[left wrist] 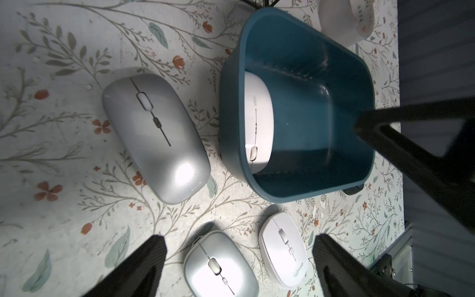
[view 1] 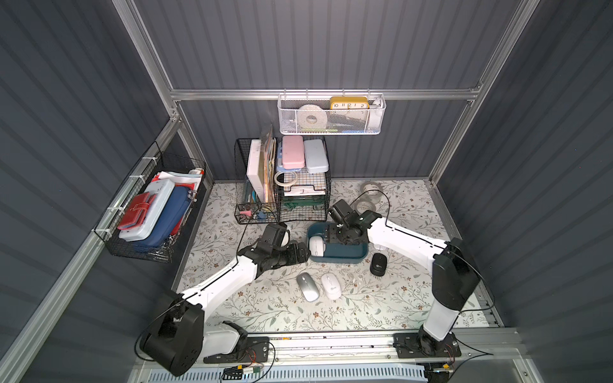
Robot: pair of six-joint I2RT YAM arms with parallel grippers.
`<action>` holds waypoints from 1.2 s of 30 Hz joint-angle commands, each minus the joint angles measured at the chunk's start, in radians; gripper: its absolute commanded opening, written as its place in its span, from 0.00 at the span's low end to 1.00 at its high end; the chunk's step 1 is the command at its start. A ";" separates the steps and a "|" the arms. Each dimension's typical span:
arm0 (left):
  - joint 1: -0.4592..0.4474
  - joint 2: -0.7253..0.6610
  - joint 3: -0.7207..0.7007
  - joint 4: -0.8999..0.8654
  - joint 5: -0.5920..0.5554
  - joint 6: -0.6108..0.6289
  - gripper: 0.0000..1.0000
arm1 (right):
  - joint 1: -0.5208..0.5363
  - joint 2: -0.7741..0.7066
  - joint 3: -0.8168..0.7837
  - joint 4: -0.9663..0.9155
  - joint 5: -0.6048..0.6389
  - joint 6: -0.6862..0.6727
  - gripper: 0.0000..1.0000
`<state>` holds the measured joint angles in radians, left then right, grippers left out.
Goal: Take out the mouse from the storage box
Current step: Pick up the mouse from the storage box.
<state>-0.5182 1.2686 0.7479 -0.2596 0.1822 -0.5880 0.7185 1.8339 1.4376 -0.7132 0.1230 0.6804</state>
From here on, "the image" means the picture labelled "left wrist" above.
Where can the silver grey mouse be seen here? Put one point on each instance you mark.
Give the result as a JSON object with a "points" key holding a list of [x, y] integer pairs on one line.
{"points": [[158, 133]]}

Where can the white rounded mouse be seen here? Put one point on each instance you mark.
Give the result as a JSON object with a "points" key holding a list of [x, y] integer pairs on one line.
{"points": [[258, 121]]}

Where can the black wire desk organizer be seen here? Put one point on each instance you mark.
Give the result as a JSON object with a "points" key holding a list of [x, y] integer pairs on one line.
{"points": [[259, 4]]}

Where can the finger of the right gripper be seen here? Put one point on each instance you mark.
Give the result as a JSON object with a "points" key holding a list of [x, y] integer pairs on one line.
{"points": [[449, 179]]}

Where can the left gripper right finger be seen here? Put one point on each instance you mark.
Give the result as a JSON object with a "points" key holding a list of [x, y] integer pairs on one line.
{"points": [[341, 275]]}

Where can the clear tape roll near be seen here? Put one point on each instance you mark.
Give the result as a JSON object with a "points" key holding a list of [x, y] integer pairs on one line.
{"points": [[348, 22]]}

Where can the teal storage box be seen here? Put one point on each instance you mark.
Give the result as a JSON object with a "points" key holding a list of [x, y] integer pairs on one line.
{"points": [[318, 88]]}

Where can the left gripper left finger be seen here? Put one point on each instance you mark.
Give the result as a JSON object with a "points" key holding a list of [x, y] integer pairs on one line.
{"points": [[139, 275]]}

